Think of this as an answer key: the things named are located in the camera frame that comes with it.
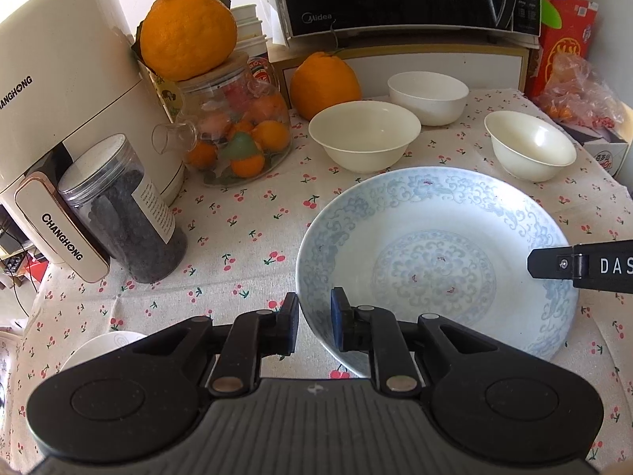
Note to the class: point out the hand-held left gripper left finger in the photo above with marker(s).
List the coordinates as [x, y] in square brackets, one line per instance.
[291, 324]

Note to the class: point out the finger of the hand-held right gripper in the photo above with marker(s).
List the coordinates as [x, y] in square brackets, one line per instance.
[549, 263]

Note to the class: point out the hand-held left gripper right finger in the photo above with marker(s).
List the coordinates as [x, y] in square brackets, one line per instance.
[338, 319]

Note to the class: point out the blue patterned white plate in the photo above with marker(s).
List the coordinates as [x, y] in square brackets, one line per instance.
[435, 237]

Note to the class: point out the small cream bowl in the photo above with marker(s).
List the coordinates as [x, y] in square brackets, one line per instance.
[529, 146]

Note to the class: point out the wide cream bowl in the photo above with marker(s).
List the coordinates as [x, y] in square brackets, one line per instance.
[364, 133]

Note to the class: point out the straight-sided white bowl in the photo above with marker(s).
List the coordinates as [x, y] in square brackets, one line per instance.
[428, 96]

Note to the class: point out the cherry print tablecloth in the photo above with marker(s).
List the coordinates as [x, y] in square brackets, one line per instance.
[247, 217]

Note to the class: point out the blue and white carton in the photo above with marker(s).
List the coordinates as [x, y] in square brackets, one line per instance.
[606, 151]

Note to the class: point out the clear plastic bag of oranges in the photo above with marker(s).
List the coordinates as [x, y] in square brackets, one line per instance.
[578, 91]

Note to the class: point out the pile of small oranges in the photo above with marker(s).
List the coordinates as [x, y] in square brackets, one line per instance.
[257, 143]

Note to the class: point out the plain white plate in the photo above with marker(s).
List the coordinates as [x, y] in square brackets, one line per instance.
[106, 349]

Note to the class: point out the clear jar with dark contents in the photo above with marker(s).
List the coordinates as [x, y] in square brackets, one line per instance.
[126, 212]

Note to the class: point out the glass teapot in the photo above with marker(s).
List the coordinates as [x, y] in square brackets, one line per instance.
[232, 123]

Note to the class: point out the red cardboard box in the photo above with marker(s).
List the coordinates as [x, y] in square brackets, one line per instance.
[568, 44]

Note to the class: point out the white wood-edged stand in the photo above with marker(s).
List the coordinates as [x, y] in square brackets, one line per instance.
[445, 62]

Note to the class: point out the green plastic toy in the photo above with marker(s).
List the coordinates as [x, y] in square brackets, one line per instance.
[551, 12]

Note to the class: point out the stack of white cups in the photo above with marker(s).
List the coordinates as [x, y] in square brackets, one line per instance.
[249, 29]

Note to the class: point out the large orange with leaves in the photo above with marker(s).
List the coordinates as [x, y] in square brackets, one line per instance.
[188, 34]

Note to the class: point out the cream kitchen appliance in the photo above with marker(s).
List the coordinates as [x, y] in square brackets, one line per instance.
[64, 84]

